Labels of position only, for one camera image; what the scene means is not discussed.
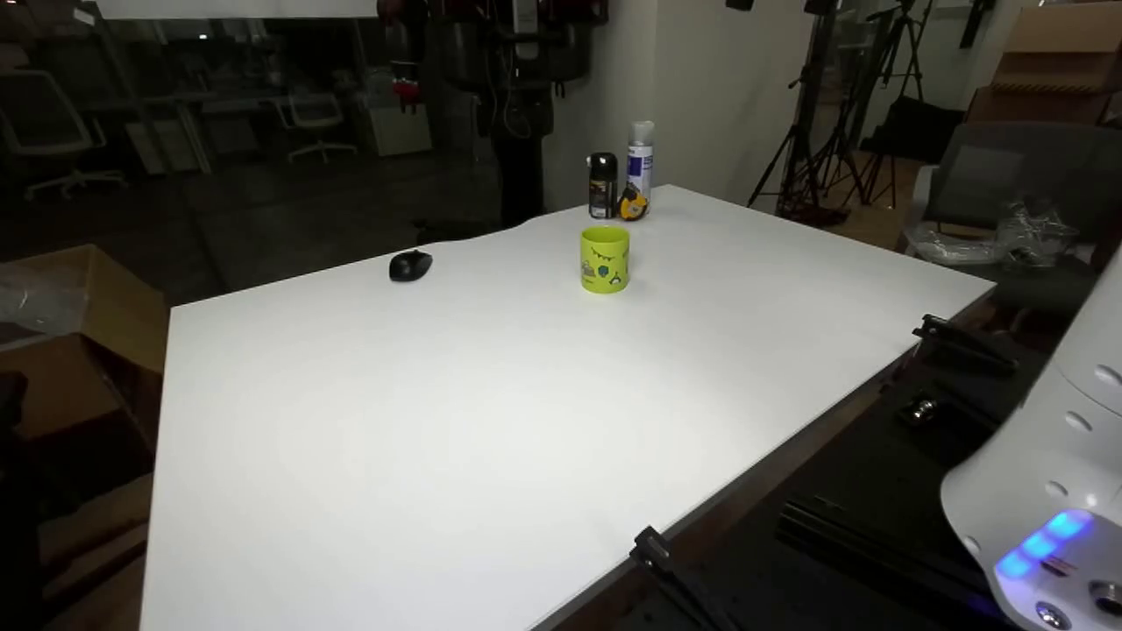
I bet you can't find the black spray can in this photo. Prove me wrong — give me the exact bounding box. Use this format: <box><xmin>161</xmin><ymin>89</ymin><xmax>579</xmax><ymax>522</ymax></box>
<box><xmin>587</xmin><ymin>152</ymin><xmax>619</xmax><ymax>220</ymax></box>

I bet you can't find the grey chair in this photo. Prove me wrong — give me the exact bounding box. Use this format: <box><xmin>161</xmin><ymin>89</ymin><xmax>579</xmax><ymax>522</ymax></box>
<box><xmin>903</xmin><ymin>121</ymin><xmax>1122</xmax><ymax>309</ymax></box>

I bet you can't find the group of tripods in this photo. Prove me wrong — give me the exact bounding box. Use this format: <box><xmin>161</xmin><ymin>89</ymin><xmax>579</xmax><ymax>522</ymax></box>
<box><xmin>747</xmin><ymin>0</ymin><xmax>935</xmax><ymax>222</ymax></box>

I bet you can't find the white spray can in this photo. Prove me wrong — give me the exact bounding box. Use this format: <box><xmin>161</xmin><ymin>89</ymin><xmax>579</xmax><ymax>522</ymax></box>
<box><xmin>626</xmin><ymin>121</ymin><xmax>656</xmax><ymax>207</ymax></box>

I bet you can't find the black computer mouse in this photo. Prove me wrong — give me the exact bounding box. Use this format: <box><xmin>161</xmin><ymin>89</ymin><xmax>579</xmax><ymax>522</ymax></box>
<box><xmin>388</xmin><ymin>250</ymin><xmax>434</xmax><ymax>283</ymax></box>

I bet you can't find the yellow mug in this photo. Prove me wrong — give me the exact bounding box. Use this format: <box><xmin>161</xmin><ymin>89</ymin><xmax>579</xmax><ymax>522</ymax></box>
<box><xmin>579</xmin><ymin>226</ymin><xmax>631</xmax><ymax>294</ymax></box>

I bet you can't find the black clamp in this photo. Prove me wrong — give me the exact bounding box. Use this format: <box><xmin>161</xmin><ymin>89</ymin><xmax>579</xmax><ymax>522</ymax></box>
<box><xmin>912</xmin><ymin>314</ymin><xmax>1020</xmax><ymax>379</ymax></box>
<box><xmin>629</xmin><ymin>526</ymin><xmax>739</xmax><ymax>631</ymax></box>

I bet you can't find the clear plastic wrap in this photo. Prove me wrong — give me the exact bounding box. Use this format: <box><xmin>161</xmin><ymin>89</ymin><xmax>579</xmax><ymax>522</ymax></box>
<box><xmin>908</xmin><ymin>198</ymin><xmax>1081</xmax><ymax>267</ymax></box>

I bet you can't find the white office chair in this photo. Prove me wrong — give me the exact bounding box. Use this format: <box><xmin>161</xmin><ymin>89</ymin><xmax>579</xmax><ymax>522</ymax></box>
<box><xmin>270</xmin><ymin>92</ymin><xmax>359</xmax><ymax>165</ymax></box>
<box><xmin>0</xmin><ymin>69</ymin><xmax>128</xmax><ymax>203</ymax></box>

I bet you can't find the stack of cardboard boxes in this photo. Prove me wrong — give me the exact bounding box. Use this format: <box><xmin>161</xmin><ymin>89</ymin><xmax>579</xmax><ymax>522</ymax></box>
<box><xmin>964</xmin><ymin>0</ymin><xmax>1122</xmax><ymax>128</ymax></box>

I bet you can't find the open cardboard box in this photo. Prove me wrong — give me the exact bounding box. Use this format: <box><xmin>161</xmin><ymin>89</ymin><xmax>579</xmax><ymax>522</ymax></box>
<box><xmin>0</xmin><ymin>244</ymin><xmax>171</xmax><ymax>443</ymax></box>

